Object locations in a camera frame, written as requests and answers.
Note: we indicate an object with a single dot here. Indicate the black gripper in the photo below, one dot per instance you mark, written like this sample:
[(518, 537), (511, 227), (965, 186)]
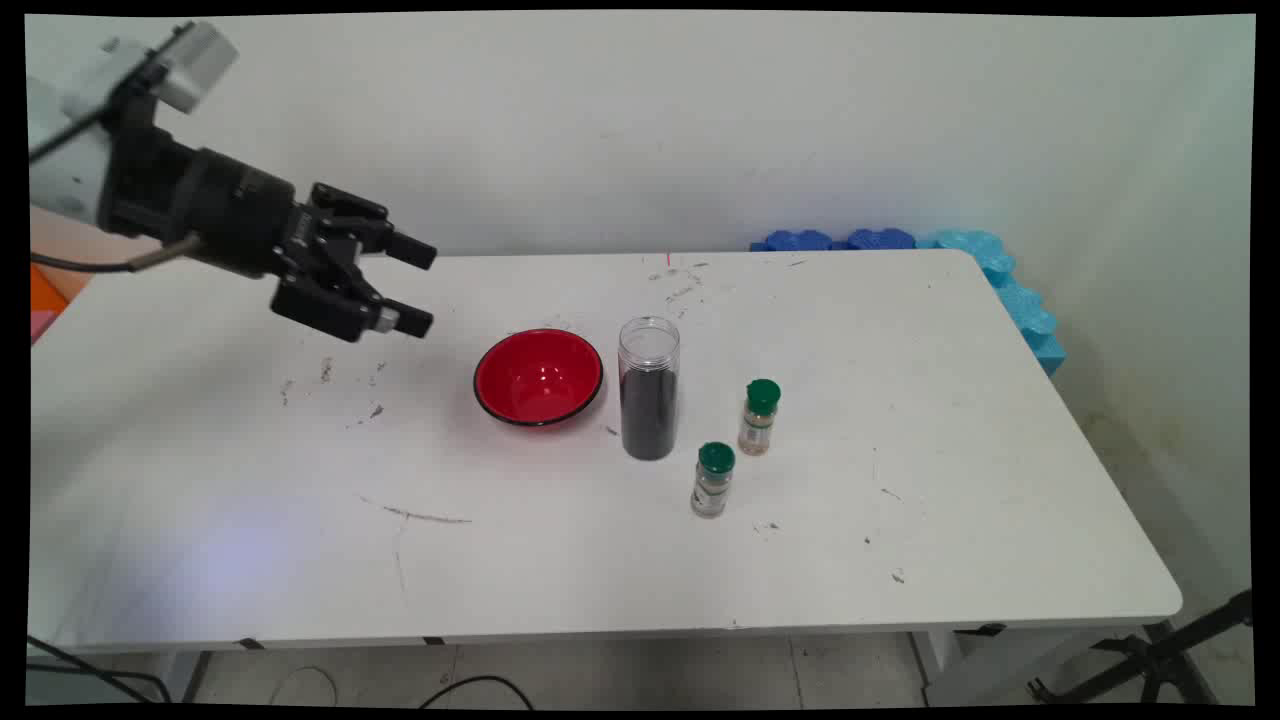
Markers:
[(220, 215)]

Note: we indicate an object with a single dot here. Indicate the clear jar of black grains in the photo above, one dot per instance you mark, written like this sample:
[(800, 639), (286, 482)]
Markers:
[(648, 410)]

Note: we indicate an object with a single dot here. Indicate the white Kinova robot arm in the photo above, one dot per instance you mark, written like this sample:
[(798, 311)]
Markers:
[(65, 165)]

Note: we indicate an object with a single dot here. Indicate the red bowl with black rim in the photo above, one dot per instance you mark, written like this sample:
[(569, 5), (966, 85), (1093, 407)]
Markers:
[(535, 380)]

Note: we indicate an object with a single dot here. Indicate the orange foam block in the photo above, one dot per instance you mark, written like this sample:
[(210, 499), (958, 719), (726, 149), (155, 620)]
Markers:
[(45, 285)]

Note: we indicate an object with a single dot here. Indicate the pink foam block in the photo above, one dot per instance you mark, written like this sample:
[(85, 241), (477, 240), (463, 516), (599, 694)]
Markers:
[(42, 325)]

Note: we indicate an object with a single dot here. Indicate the green-capped spice bottle grey powder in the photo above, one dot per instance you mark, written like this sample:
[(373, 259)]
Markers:
[(712, 485)]

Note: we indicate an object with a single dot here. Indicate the green-capped spice bottle orange powder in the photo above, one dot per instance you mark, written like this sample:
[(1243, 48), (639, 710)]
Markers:
[(759, 420)]

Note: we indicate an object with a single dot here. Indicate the dark blue foam mat piece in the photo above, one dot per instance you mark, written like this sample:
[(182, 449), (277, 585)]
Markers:
[(882, 239), (797, 241)]

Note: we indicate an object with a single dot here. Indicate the light blue foam mat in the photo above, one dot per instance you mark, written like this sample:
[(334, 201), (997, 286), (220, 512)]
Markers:
[(1015, 290)]

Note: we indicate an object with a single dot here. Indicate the black tripod stand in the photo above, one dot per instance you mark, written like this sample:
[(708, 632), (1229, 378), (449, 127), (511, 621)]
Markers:
[(1160, 655)]

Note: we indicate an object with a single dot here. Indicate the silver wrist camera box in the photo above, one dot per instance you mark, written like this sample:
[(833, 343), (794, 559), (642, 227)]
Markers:
[(195, 62)]

